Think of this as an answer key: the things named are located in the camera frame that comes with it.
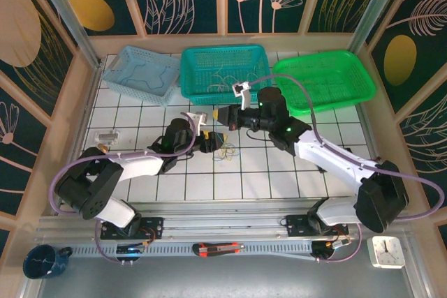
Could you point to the green plastic basket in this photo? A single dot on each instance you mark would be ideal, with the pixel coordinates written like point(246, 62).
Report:
point(331, 78)

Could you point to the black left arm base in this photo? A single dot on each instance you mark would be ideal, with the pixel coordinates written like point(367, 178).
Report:
point(153, 226)

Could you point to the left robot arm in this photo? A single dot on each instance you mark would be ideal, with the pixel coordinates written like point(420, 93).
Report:
point(139, 165)

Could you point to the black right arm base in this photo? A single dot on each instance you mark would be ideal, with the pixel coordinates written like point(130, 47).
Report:
point(297, 224)

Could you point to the teal plastic basket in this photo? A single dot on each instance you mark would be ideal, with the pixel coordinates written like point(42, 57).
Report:
point(209, 64)

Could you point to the light blue plastic basket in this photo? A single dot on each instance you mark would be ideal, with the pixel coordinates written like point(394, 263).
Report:
point(139, 78)

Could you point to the small brass fitting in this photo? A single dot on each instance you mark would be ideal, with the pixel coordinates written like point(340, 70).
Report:
point(102, 147)

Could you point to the orange black utility knife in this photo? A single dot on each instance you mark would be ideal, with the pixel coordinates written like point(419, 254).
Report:
point(218, 249)

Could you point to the black power connector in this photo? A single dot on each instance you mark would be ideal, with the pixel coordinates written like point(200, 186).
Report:
point(129, 250)
point(321, 251)

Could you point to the white square clock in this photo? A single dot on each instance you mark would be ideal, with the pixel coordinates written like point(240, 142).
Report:
point(386, 252)

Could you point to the dark blue mug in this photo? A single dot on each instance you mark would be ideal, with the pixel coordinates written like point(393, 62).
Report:
point(42, 263)

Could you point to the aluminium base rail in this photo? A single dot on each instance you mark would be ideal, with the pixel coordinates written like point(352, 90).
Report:
point(223, 221)

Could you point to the aluminium frame post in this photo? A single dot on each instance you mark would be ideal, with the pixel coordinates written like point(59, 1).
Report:
point(66, 12)
point(375, 5)

